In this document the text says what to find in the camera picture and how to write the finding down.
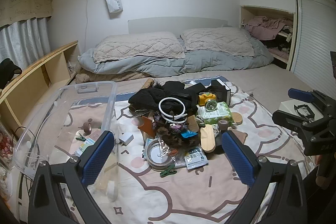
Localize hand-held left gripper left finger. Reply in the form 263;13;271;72
28;130;116;224

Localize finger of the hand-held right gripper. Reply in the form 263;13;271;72
272;109;317;136
288;88;332;110

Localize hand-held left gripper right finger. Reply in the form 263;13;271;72
221;130;308;224

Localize round clear white lid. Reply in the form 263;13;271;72
146;139;176;169

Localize clear plastic storage bin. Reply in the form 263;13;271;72
13;81;118;203

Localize white silicone ring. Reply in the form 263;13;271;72
159;97;187;125

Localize blue white sachet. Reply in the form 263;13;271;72
73;139;96;157

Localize white charger plug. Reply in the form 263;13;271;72
118;133;134;146

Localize oval wooden board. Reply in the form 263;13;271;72
199;124;217;153

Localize round wooden lid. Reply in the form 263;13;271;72
230;112;242;126

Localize green wet wipes pack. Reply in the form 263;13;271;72
196;102;238;126

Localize white sliding door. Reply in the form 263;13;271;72
287;0;336;90

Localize brown furry accessory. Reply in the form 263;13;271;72
154;111;202;148

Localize large black box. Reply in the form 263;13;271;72
210;79;231;105

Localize pile of pink clothes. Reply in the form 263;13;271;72
243;16;294;41

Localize brown plush toy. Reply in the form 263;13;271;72
76;72;91;83

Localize black garment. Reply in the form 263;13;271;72
128;80;200;115

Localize small black box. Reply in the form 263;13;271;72
188;83;206;94

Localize cardboard tube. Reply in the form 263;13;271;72
140;78;155;89

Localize floral print box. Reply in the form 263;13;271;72
0;124;13;169

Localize wooden closet niche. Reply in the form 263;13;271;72
240;5;298;69

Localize beige textured pillow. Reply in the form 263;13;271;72
181;27;255;57
93;31;186;64

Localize wooden shelf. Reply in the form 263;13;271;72
0;40;80;135

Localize grey duvet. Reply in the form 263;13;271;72
77;36;275;77

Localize black cap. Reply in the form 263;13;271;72
0;58;23;88

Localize grey curtain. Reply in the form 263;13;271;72
0;17;51;71

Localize beige printed valance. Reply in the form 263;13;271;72
0;0;54;29

